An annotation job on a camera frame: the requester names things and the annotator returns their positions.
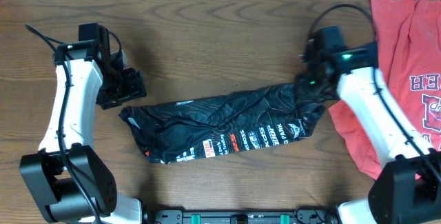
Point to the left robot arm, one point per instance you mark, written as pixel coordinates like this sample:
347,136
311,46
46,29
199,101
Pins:
67,180

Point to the red t-shirt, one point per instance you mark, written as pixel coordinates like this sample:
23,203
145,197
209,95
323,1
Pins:
408,34

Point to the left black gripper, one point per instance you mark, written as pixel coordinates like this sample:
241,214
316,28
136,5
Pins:
136,88

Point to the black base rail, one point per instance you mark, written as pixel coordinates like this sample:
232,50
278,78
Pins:
302,215

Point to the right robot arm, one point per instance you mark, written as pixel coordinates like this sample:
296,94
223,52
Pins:
408,187

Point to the black orange patterned jersey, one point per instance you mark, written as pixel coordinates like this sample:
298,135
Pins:
221,125

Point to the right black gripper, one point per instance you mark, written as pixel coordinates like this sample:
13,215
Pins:
302,95

